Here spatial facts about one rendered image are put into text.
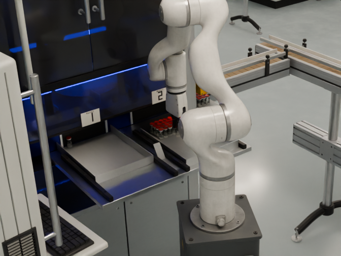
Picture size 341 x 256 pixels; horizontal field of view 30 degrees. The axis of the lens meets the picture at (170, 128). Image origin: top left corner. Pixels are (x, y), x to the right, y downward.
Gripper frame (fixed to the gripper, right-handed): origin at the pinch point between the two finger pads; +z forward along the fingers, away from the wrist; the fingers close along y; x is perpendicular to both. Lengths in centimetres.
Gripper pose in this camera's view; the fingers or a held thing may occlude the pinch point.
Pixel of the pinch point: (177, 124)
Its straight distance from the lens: 263.8
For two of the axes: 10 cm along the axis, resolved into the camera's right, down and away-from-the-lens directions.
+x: 8.3, -2.8, 4.8
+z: 0.4, 8.9, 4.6
